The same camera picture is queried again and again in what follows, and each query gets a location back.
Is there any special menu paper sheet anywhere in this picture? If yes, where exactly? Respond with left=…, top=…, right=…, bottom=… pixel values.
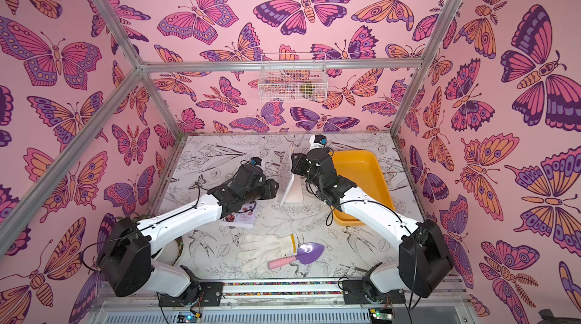
left=220, top=202, right=257, bottom=229

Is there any clear acrylic menu holder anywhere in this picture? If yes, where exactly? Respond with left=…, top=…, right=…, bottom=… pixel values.
left=277, top=139, right=306, bottom=207

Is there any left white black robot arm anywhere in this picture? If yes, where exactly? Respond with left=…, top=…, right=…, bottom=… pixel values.
left=98, top=160, right=279, bottom=305

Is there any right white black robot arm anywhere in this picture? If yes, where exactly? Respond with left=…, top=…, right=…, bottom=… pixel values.
left=290, top=148, right=454, bottom=302

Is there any yellow plastic tray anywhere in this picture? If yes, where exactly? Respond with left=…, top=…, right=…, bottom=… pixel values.
left=332, top=150, right=396, bottom=230

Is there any white work glove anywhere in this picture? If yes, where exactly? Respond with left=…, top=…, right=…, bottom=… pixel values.
left=237, top=234, right=297, bottom=275

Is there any purple pink garden trowel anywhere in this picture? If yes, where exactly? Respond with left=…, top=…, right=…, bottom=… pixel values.
left=268, top=242, right=325, bottom=270

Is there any potted green plant white pot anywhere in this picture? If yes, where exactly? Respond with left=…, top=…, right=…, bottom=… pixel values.
left=158, top=236, right=184, bottom=266

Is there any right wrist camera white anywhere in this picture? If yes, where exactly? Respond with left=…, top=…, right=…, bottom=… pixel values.
left=310, top=134, right=328, bottom=150

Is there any white wire wall basket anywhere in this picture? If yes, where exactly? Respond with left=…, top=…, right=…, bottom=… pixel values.
left=257, top=52, right=328, bottom=103

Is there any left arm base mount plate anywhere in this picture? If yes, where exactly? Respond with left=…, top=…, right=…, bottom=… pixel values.
left=160, top=282, right=224, bottom=307

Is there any aluminium front rail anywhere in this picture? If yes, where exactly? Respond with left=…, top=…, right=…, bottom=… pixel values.
left=86, top=277, right=479, bottom=323

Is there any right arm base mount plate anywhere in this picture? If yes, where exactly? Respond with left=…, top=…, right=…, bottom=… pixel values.
left=337, top=278, right=405, bottom=305

